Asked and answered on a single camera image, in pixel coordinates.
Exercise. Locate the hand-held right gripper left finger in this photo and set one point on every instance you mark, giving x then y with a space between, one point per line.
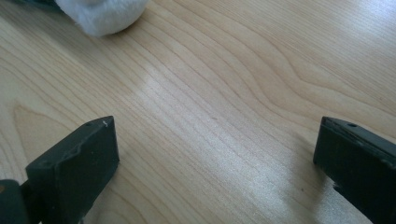
74 168

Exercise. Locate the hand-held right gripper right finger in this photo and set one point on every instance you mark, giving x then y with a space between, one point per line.
361 165

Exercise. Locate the white plush toy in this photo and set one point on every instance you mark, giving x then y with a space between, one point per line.
102 14

